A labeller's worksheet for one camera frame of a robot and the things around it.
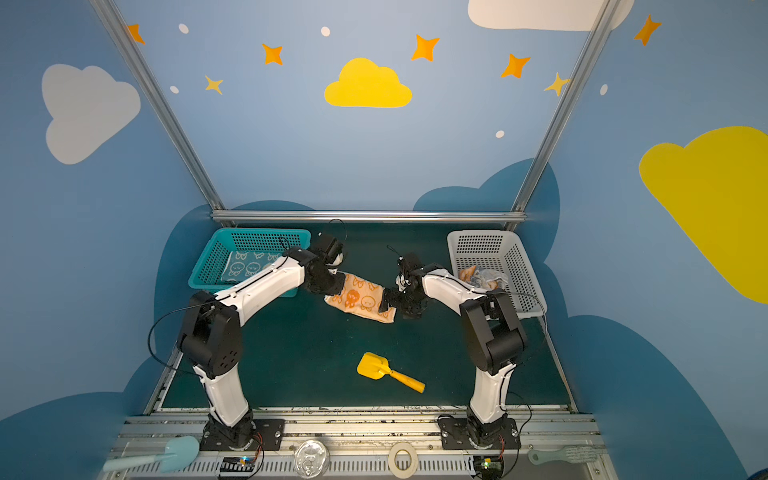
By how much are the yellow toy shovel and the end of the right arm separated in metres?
0.15

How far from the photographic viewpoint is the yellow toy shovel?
829mm

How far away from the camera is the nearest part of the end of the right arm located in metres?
0.72
